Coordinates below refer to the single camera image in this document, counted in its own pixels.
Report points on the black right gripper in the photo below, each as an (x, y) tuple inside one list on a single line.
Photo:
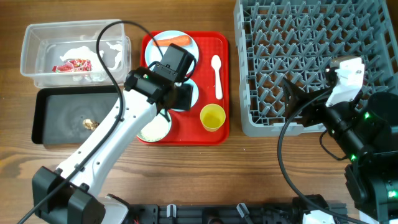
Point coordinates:
[(296, 99)]

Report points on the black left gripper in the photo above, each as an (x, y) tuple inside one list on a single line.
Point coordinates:
[(186, 103)]

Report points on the light blue bowl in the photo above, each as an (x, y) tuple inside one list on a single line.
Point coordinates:
[(195, 93)]

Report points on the white rice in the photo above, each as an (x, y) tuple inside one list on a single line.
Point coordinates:
[(157, 129)]

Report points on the mint green bowl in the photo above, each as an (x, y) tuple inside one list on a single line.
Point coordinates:
[(157, 129)]

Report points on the orange carrot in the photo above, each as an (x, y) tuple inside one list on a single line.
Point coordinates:
[(181, 41)]

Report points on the yellow plastic cup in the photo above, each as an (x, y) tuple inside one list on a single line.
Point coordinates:
[(212, 117)]

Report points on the brown food scrap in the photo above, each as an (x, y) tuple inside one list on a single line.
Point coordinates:
[(90, 124)]

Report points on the white tissue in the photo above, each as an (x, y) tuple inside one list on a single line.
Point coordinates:
[(84, 52)]

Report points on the red patterned snack wrapper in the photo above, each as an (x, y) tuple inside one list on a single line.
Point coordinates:
[(74, 65)]

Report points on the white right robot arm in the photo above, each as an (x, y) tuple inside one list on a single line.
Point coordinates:
[(367, 137)]

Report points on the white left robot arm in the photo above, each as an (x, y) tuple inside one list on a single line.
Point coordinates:
[(70, 193)]

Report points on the grey dishwasher rack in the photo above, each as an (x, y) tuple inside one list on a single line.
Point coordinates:
[(297, 40)]

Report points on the black food waste tray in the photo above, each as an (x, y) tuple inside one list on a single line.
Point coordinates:
[(59, 113)]

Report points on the clear plastic waste bin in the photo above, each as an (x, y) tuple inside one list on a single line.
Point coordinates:
[(44, 44)]

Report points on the light blue round plate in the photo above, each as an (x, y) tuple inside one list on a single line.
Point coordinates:
[(152, 54)]

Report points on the white plastic spoon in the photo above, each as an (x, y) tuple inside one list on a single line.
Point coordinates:
[(216, 65)]

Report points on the red serving tray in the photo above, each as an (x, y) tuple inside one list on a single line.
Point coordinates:
[(186, 127)]

